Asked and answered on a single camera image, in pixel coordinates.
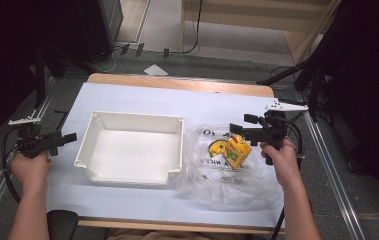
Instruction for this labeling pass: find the clear plastic bag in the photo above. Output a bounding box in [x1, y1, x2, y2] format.
[173, 123, 285, 210]

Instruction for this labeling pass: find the black metal stand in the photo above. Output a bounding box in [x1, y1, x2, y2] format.
[256, 49, 331, 123]
[31, 43, 68, 109]

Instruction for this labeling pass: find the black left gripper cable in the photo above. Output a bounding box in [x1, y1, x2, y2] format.
[1, 127, 23, 205]

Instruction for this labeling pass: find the white floor cable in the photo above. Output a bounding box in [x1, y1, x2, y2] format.
[91, 46, 121, 74]

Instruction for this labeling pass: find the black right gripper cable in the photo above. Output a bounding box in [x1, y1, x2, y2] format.
[270, 114, 308, 240]

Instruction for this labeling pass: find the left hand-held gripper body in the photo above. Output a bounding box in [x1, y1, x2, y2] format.
[8, 116, 64, 159]

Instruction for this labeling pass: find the black cabinet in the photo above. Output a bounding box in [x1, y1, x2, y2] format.
[76, 0, 125, 64]

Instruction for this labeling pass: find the person's left hand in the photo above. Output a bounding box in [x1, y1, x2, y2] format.
[10, 150, 52, 198]

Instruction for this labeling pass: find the light wooden shelf frame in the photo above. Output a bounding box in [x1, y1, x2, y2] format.
[179, 0, 342, 65]

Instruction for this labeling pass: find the white table mat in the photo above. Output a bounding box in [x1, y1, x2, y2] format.
[46, 82, 286, 230]

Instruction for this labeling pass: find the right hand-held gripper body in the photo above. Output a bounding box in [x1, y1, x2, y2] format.
[243, 99, 310, 148]

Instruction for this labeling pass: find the white plastic bin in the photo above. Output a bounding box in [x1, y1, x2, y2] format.
[73, 110, 185, 186]

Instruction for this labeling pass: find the person's right hand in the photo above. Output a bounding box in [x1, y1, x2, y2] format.
[260, 138, 303, 188]

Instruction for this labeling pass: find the white paper sheet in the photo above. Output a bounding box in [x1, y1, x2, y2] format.
[143, 63, 170, 77]

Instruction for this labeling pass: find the yellow carton box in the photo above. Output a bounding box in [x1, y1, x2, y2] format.
[224, 133, 254, 170]

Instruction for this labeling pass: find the black chair seat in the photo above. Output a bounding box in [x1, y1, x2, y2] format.
[46, 209, 80, 240]

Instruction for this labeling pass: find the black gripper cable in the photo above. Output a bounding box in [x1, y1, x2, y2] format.
[270, 114, 308, 240]
[1, 127, 23, 205]

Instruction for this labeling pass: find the black floor cable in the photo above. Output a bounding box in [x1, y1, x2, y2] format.
[179, 0, 205, 55]

